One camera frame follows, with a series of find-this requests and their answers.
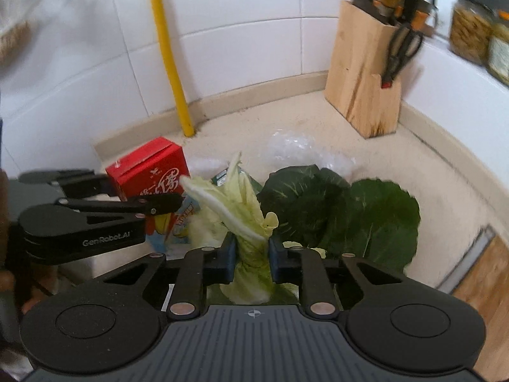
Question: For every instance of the large dark green leaf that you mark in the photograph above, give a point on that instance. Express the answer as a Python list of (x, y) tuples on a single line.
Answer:
[(376, 220)]

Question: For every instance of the black kitchen scissors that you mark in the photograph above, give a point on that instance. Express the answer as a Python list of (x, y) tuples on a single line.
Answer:
[(403, 46)]

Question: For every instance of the dark green leafy vegetable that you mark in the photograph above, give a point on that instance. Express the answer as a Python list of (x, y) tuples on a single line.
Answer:
[(302, 197)]

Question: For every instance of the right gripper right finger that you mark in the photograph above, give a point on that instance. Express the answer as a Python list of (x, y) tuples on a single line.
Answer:
[(316, 278)]

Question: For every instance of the pale napa cabbage leaf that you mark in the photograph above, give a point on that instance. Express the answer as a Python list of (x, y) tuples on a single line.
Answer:
[(233, 207)]

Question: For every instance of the red paper carton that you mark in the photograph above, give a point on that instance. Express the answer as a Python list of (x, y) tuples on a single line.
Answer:
[(153, 168)]

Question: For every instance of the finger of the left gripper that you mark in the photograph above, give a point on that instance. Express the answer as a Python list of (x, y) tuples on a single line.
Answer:
[(149, 205), (74, 183)]

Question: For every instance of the wooden knife block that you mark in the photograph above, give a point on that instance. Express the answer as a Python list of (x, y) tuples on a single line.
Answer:
[(353, 84)]

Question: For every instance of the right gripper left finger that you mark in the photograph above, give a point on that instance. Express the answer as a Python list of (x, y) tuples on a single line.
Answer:
[(192, 275)]

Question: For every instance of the glass jar of beans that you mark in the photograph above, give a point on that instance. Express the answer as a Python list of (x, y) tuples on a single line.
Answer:
[(470, 31)]

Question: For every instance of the clear plastic bag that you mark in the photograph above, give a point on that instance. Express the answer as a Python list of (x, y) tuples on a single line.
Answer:
[(206, 168), (287, 148)]

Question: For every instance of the yellow gas pipe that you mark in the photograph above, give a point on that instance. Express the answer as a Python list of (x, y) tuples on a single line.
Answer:
[(171, 69)]

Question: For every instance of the wooden cutting board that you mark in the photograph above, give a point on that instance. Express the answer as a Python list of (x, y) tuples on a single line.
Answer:
[(485, 287)]

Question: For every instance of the colourful snack wrapper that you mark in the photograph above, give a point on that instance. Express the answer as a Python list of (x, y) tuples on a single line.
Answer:
[(169, 233)]

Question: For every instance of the glass jar orange lid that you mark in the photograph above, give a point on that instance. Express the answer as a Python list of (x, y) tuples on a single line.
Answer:
[(498, 50)]

